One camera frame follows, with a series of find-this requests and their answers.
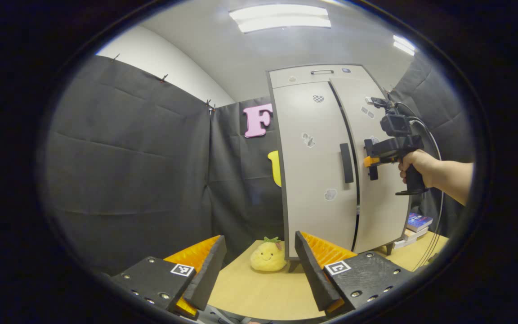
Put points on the grey cabinet door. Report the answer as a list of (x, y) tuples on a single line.
[(382, 216), (313, 202)]

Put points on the grey cabinet drawer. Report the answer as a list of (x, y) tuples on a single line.
[(304, 76)]

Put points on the white book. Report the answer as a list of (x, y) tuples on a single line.
[(404, 243)]

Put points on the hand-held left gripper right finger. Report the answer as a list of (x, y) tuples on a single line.
[(315, 274)]

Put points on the black backdrop cloth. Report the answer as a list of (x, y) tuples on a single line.
[(128, 180)]

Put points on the grey double-door shoe cabinet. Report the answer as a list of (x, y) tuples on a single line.
[(283, 198)]

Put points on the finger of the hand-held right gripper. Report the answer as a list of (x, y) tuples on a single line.
[(371, 161)]

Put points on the large ceiling light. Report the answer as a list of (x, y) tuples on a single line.
[(281, 18)]

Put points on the yellow pineapple plush toy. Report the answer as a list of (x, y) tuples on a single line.
[(268, 258)]

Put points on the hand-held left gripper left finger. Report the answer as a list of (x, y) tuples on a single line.
[(209, 274)]

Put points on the blue book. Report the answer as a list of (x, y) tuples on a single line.
[(418, 222)]

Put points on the small ceiling light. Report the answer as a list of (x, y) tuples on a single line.
[(404, 45)]

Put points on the beige book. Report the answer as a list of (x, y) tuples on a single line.
[(416, 234)]

